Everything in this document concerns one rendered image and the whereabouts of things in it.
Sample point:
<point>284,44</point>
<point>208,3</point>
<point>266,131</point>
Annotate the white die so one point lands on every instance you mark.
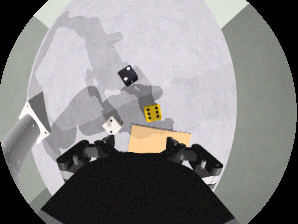
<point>113,124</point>

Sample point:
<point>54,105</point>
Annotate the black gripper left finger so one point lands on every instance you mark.
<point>82,152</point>

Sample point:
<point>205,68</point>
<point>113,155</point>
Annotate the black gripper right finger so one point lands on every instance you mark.
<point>201,161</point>

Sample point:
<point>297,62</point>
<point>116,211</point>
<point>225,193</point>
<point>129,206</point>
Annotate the yellow die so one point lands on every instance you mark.
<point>152,112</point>

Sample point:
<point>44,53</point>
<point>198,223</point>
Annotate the tan flat mat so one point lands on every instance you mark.
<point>145,139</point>

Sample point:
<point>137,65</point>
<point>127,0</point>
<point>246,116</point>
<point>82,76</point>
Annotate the black die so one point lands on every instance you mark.
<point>128,75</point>

